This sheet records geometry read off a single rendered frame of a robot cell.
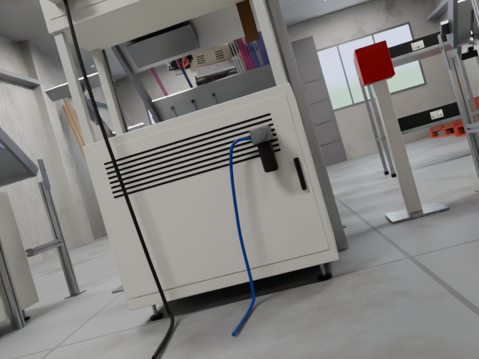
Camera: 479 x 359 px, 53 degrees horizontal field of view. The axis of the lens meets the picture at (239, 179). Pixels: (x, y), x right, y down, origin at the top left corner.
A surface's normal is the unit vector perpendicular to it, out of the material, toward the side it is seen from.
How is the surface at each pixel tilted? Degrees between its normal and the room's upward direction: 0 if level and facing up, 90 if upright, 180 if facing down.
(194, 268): 90
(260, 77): 136
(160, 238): 90
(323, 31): 90
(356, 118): 90
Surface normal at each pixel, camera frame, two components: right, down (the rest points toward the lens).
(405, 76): -0.10, 0.04
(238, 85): 0.09, 0.73
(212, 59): 0.11, 0.13
